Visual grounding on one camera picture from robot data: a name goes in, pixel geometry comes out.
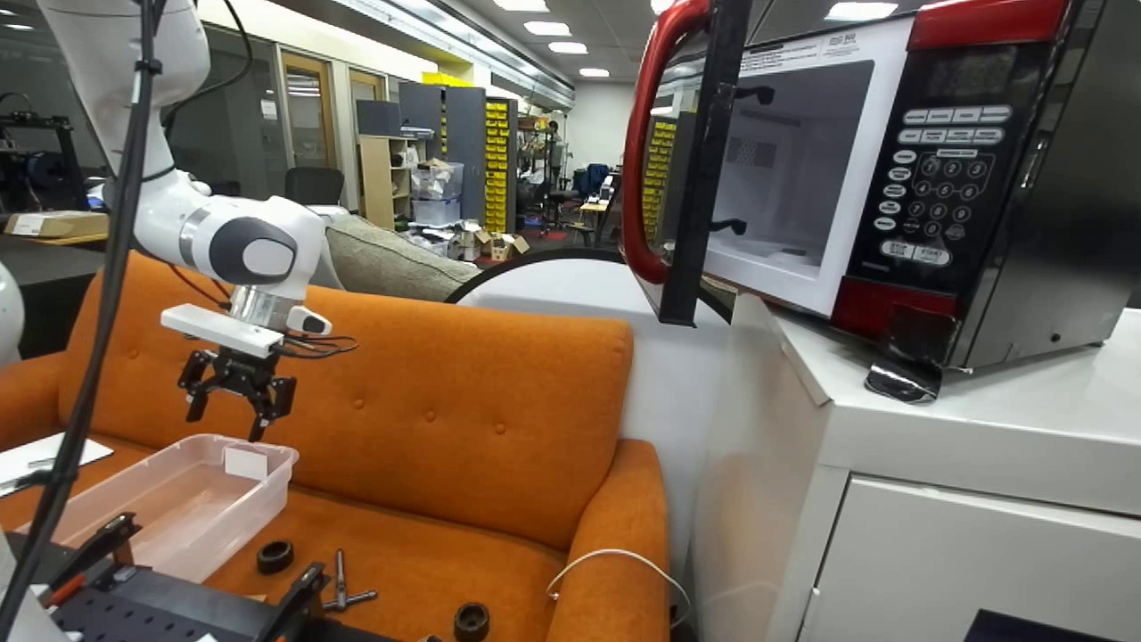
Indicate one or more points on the white cabinet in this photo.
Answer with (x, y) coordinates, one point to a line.
(950, 499)

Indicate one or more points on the white round table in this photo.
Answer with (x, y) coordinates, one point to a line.
(558, 285)

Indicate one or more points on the orange fabric sofa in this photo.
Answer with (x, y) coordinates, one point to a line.
(415, 405)

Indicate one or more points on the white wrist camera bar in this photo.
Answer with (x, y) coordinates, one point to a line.
(218, 328)

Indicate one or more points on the cardboard box on desk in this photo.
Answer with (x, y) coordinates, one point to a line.
(56, 225)

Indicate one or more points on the red and black microwave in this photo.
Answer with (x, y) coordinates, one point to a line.
(950, 179)

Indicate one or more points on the white paper sheet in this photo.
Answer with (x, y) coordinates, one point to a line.
(66, 453)

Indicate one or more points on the beige grey cushion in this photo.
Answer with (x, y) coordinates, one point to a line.
(393, 264)

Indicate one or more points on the clear plastic storage box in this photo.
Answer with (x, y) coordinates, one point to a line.
(180, 499)

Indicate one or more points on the wooden shelf unit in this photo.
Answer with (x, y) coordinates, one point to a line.
(380, 179)

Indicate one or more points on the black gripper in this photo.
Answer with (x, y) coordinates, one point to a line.
(236, 368)

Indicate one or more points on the black office chair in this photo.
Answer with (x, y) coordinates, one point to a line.
(314, 186)

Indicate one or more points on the black clamp lever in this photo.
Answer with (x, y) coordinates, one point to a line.
(295, 596)

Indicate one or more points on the grey metal cross wrench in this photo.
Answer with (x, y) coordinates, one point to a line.
(343, 589)

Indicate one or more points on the black vertical pole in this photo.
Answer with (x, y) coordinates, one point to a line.
(703, 165)

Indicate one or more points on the yellow and black banner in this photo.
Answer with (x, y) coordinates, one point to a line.
(497, 165)

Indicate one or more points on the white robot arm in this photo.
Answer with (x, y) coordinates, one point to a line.
(180, 225)

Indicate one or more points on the black ribbed plastic nut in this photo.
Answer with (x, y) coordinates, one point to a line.
(471, 620)
(276, 556)

